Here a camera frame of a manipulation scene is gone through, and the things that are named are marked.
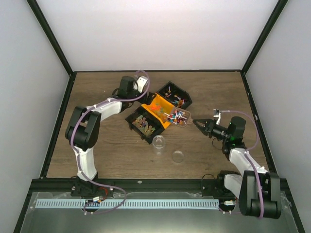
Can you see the pile of pastel gummies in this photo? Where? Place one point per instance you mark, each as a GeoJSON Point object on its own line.
{"type": "Point", "coordinates": [143, 125]}

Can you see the pile of star gummies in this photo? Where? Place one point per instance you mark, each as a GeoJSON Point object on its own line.
{"type": "Point", "coordinates": [159, 111]}

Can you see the clear plastic cup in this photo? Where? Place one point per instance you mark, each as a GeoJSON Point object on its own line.
{"type": "Point", "coordinates": [159, 144]}

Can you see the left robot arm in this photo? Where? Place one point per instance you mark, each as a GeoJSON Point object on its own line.
{"type": "Point", "coordinates": [84, 125]}

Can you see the clear round lid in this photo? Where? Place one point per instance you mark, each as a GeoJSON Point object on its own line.
{"type": "Point", "coordinates": [178, 156]}

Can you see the yellow bin with star candies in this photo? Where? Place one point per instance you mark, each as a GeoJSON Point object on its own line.
{"type": "Point", "coordinates": [163, 102]}

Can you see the brown slotted plastic scoop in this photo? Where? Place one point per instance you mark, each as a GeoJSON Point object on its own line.
{"type": "Point", "coordinates": [179, 117]}

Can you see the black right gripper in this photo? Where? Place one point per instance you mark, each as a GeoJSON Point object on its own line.
{"type": "Point", "coordinates": [208, 129]}

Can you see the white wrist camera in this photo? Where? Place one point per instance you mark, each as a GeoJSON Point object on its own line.
{"type": "Point", "coordinates": [140, 83]}
{"type": "Point", "coordinates": [217, 116]}

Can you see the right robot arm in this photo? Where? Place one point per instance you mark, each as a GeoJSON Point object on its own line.
{"type": "Point", "coordinates": [257, 190]}

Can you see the black bin with gummy candies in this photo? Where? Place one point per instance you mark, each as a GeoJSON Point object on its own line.
{"type": "Point", "coordinates": [152, 121]}

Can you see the black bin with lollipops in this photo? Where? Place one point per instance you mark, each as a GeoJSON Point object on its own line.
{"type": "Point", "coordinates": [170, 89]}

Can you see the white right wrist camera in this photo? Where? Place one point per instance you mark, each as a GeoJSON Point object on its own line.
{"type": "Point", "coordinates": [217, 116]}

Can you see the black front mounting rail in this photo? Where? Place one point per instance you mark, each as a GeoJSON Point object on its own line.
{"type": "Point", "coordinates": [79, 188]}

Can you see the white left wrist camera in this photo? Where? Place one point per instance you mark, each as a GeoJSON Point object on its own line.
{"type": "Point", "coordinates": [140, 83]}

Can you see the light blue slotted cable duct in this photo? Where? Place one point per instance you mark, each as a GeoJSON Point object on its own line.
{"type": "Point", "coordinates": [128, 204]}

